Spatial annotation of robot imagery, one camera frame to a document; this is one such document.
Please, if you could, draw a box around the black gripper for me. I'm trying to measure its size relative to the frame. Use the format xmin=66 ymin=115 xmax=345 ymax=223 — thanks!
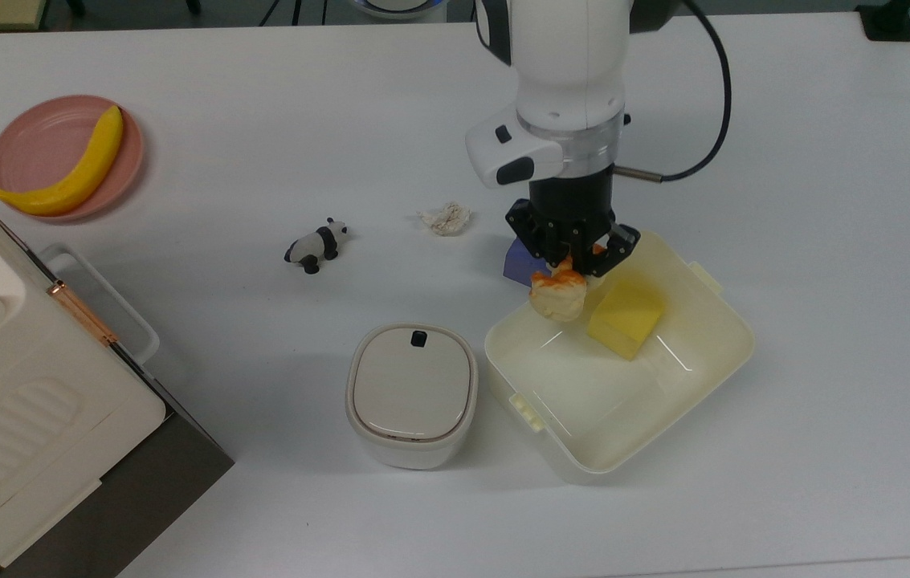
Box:
xmin=505 ymin=163 xmax=640 ymax=278

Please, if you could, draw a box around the toy bread loaf orange glaze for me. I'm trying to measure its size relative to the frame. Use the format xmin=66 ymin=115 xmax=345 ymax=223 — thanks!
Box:
xmin=529 ymin=257 xmax=588 ymax=324

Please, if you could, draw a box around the cream plastic basket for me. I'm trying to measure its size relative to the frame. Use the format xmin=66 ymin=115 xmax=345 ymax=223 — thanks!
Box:
xmin=484 ymin=231 xmax=756 ymax=485

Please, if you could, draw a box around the purple foam cube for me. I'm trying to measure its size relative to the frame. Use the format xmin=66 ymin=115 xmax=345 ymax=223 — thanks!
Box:
xmin=503 ymin=237 xmax=549 ymax=287

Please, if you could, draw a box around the yellow sponge block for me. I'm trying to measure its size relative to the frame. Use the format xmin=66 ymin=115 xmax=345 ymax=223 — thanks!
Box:
xmin=587 ymin=279 xmax=666 ymax=360

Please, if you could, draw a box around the crumpled white paper ball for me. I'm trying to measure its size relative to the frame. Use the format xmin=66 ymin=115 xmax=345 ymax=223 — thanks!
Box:
xmin=418 ymin=201 xmax=472 ymax=237

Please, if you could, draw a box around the small cream lidded bin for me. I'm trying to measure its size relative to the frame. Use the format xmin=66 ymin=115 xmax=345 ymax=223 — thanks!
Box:
xmin=345 ymin=323 xmax=479 ymax=470

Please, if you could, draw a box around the panda toy figure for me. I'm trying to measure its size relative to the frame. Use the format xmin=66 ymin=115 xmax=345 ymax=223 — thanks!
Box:
xmin=284 ymin=218 xmax=349 ymax=275

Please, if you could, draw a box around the black table clamp block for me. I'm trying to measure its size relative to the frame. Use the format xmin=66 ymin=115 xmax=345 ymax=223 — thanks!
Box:
xmin=856 ymin=0 xmax=910 ymax=43

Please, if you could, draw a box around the yellow toy banana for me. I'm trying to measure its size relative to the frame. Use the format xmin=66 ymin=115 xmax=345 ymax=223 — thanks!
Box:
xmin=0 ymin=105 xmax=124 ymax=217

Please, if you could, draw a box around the copper latch strip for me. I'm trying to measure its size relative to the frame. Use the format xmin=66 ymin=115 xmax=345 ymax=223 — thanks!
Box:
xmin=47 ymin=281 xmax=118 ymax=346

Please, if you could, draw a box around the pink plate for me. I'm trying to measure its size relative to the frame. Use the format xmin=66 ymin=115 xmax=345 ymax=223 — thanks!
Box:
xmin=0 ymin=96 xmax=145 ymax=223

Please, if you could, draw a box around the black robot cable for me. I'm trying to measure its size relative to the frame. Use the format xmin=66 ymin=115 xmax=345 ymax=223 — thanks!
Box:
xmin=614 ymin=0 xmax=732 ymax=184

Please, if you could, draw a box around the white drawer handle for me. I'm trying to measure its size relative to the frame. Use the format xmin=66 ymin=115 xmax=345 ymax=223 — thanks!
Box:
xmin=37 ymin=243 xmax=160 ymax=366

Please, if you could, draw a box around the white appliance with handle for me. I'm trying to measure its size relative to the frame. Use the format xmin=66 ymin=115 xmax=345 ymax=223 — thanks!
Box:
xmin=0 ymin=169 xmax=166 ymax=578

